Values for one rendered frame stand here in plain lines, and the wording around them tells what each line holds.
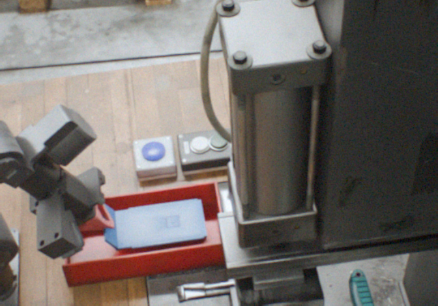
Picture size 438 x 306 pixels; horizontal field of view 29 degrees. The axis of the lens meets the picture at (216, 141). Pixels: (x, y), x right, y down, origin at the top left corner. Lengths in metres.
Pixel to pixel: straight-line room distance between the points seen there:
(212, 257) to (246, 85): 0.59
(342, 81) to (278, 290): 0.36
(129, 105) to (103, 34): 1.50
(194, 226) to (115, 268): 0.14
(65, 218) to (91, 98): 0.45
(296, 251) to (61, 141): 0.36
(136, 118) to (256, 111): 0.75
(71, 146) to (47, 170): 0.05
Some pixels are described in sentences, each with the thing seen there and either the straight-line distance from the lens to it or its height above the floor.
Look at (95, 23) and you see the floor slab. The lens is 3.10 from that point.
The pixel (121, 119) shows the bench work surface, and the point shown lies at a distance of 1.54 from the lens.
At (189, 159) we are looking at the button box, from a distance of 1.43.
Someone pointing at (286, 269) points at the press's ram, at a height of 1.16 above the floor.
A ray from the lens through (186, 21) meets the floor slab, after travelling 3.06.
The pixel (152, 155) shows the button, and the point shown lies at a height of 0.94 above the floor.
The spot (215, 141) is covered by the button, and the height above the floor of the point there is 0.94.
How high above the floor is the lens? 2.04
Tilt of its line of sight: 50 degrees down
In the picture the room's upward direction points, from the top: 4 degrees counter-clockwise
